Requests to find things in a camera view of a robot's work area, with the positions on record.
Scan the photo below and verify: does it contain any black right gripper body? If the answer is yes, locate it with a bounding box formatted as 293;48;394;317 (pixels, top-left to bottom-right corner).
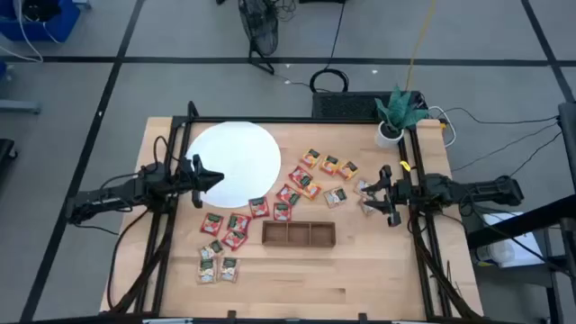
380;165;410;228

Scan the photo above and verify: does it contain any blue plastic bin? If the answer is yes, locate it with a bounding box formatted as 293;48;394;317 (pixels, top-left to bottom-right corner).
0;0;82;43

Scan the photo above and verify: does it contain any white plant pot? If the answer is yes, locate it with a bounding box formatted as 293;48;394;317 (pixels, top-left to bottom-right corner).
374;120;405;150

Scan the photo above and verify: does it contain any black floor fan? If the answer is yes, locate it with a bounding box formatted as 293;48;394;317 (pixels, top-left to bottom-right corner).
237;0;281;77

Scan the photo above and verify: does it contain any black cable bundle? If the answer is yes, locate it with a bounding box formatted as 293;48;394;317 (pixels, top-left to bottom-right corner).
411;215;481;321
105;209;175;315

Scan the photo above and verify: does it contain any green snake plant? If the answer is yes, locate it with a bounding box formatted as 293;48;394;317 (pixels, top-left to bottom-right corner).
374;84;429;136

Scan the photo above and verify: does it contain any black coiled floor cable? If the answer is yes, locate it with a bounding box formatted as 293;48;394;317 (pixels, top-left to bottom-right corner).
308;0;351;95

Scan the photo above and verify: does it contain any black computer tower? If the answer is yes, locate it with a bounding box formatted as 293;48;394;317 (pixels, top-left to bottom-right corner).
311;91;427;121

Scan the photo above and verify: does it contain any white paper sheet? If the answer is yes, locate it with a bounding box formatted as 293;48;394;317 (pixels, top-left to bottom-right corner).
481;211;546;270

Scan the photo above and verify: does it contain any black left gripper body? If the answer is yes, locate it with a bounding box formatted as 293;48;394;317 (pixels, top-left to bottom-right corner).
182;154;209;209

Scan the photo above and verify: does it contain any wooden three-compartment tray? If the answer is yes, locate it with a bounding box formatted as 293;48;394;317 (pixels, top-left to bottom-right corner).
261;220;337;248

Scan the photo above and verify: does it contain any white looped cable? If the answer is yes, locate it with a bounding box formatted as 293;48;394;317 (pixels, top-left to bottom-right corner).
427;105;458;149

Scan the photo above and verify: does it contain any black side table frame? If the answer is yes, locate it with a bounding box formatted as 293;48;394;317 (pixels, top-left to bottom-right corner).
465;102;576;324

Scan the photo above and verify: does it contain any white thin cable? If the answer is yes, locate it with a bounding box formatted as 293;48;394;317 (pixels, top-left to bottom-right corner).
0;0;63;64

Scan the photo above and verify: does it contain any clear plastic bottle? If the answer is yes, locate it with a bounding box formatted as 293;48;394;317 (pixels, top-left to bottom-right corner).
472;240;517;266

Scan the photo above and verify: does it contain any yellow hanging cable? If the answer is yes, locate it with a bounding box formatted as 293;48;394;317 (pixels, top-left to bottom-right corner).
404;0;437;94

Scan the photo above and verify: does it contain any black thin floor cable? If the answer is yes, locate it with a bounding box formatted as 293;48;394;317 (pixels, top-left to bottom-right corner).
451;121;561;174
438;106;561;126

